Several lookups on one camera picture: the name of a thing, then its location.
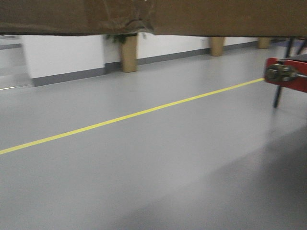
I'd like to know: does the brown cardboard carton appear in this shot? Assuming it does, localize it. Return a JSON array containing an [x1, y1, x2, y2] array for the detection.
[[0, 0, 307, 37]]

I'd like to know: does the cardboard tube planter near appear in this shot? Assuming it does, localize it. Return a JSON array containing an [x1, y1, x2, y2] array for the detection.
[[106, 33, 138, 73]]

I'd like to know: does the cardboard tube planter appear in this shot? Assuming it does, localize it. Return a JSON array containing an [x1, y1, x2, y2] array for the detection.
[[257, 37, 271, 49], [210, 37, 225, 57], [106, 33, 138, 73]]

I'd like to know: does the cardboard tube planter middle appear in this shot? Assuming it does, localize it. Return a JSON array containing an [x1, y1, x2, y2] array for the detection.
[[210, 37, 225, 57]]

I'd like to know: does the cardboard tube planter far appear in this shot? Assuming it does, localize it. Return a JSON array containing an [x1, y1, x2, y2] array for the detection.
[[257, 37, 271, 49]]

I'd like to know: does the red conveyor frame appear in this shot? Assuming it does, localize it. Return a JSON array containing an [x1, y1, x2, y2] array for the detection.
[[264, 54, 307, 93]]

